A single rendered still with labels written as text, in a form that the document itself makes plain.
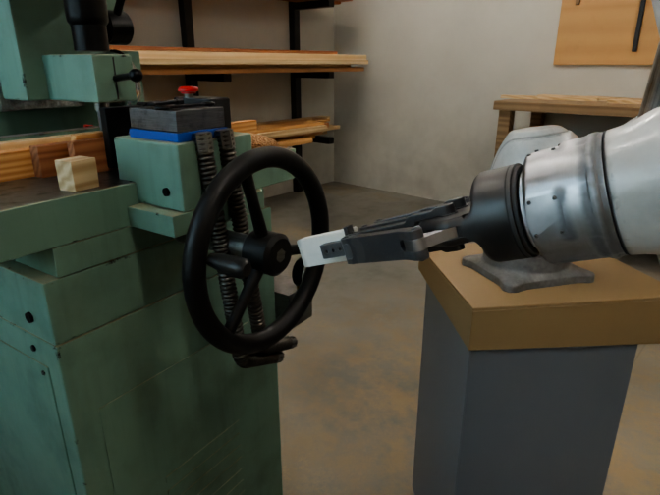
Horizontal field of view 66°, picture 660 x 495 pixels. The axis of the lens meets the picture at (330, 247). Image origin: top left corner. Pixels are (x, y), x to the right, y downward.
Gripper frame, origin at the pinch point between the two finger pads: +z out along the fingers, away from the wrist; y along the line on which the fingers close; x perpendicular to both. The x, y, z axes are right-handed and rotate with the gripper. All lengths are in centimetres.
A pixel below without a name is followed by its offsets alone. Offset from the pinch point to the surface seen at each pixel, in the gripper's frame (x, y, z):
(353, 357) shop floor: 62, -104, 85
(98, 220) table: -10.0, 3.7, 33.0
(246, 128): -22, -42, 45
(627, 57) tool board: -22, -328, -3
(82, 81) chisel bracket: -31, -6, 41
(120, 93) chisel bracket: -28.3, -10.1, 38.6
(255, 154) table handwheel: -12.0, -7.3, 12.6
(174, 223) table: -6.8, -1.0, 24.1
